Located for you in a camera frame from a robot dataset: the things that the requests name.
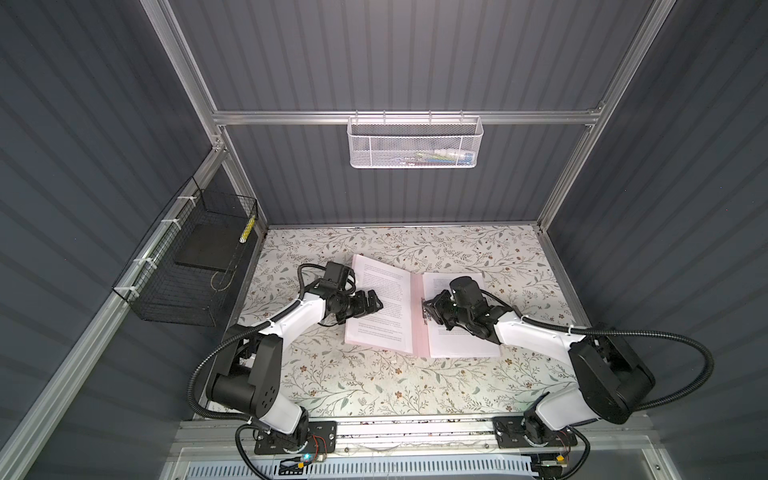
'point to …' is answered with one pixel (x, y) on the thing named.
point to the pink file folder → (420, 338)
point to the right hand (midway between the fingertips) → (424, 305)
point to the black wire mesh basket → (183, 270)
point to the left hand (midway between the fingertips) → (371, 309)
